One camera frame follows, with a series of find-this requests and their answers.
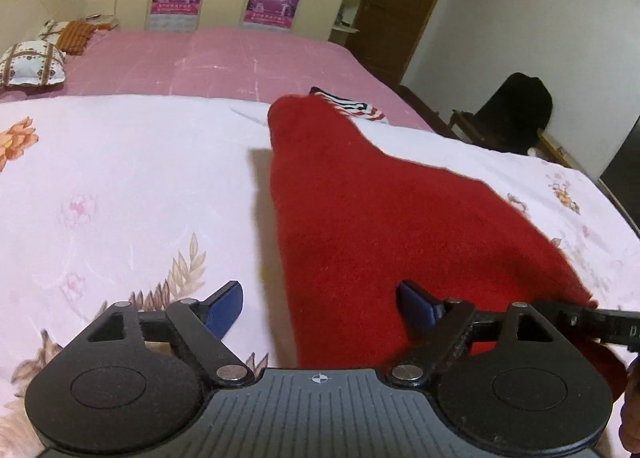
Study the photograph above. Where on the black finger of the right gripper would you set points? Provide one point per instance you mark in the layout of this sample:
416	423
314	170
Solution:
605	325

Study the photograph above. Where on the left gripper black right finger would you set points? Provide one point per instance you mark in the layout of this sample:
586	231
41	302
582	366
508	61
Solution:
504	381

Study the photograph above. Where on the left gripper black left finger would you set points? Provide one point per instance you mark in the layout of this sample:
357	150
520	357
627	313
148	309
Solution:
135	382

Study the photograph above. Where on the red knitted sweater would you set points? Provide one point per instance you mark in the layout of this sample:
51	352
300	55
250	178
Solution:
362	206

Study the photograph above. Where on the white floral quilt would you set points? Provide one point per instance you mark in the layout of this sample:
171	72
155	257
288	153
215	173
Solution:
152	199

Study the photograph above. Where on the dark chair with black bag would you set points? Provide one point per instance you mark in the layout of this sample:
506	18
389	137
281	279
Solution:
511	118

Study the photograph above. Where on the black white striped garment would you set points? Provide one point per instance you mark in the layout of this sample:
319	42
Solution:
351	108

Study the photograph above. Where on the white patterned pillow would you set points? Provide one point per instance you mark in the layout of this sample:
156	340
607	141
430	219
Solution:
34	63

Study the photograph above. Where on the pink bed sheet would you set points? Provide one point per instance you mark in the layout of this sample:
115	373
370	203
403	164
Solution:
227	63

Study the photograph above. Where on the orange checked pillow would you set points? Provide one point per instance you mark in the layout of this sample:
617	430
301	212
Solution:
76	35

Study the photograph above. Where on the brown wooden door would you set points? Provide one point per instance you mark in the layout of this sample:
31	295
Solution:
388	33

